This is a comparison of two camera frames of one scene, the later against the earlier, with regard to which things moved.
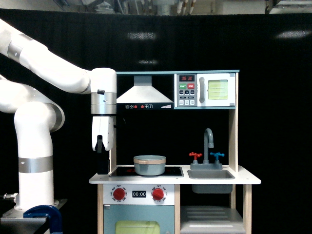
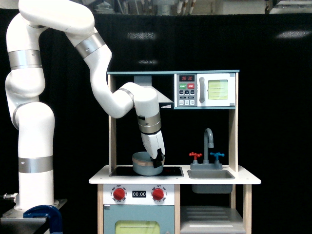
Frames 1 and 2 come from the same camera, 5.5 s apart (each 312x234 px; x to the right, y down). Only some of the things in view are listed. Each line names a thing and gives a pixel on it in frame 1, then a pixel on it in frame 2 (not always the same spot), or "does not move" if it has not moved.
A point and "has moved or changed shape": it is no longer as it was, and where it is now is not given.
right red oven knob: [157, 194] does not move
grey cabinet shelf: [211, 219] does not move
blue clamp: [47, 211] does not move
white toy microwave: [204, 89] does not move
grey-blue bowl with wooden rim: [149, 165] has moved or changed shape
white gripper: [103, 139] → [154, 145]
